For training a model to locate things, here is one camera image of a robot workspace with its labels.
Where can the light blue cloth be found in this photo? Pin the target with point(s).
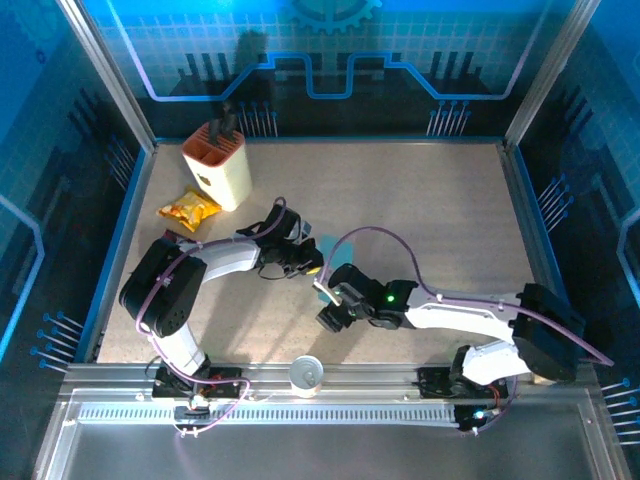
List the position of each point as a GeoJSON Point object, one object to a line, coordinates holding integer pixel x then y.
{"type": "Point", "coordinates": [346, 256]}

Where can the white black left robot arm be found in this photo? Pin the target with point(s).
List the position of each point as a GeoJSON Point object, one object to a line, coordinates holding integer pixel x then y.
{"type": "Point", "coordinates": [230, 257]}

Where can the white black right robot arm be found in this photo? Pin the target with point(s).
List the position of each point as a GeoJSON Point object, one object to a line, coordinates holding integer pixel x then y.
{"type": "Point", "coordinates": [465, 315]}

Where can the silver drink can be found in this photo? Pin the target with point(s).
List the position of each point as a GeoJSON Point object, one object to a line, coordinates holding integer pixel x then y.
{"type": "Point", "coordinates": [306, 372]}

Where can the cream knife block orange top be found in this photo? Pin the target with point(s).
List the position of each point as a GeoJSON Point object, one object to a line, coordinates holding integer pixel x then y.
{"type": "Point", "coordinates": [225, 175]}

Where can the yellow snack bag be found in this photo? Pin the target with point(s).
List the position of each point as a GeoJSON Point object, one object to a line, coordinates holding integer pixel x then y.
{"type": "Point", "coordinates": [190, 210]}

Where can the purple snack bag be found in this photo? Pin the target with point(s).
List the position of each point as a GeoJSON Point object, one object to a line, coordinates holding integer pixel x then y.
{"type": "Point", "coordinates": [172, 234]}

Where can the grey metal shelf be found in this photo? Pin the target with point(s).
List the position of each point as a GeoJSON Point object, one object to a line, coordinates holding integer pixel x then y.
{"type": "Point", "coordinates": [325, 455]}

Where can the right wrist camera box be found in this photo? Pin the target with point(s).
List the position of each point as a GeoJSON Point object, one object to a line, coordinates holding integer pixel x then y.
{"type": "Point", "coordinates": [327, 292]}

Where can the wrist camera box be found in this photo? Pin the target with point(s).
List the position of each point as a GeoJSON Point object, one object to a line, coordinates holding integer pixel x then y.
{"type": "Point", "coordinates": [327, 292]}
{"type": "Point", "coordinates": [306, 231]}

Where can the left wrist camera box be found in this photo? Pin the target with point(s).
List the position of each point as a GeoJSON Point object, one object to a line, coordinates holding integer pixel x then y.
{"type": "Point", "coordinates": [306, 231]}

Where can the aluminium mounting rail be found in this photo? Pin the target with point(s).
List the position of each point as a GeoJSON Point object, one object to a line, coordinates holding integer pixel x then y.
{"type": "Point", "coordinates": [380, 372]}

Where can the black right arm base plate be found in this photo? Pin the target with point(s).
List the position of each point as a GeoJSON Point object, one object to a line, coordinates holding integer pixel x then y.
{"type": "Point", "coordinates": [432, 382]}

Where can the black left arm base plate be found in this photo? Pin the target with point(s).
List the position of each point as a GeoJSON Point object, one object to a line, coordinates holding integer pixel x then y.
{"type": "Point", "coordinates": [230, 375]}

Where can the aluminium frame post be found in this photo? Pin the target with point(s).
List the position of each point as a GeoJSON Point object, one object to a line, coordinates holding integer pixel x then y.
{"type": "Point", "coordinates": [549, 75]}
{"type": "Point", "coordinates": [110, 75]}

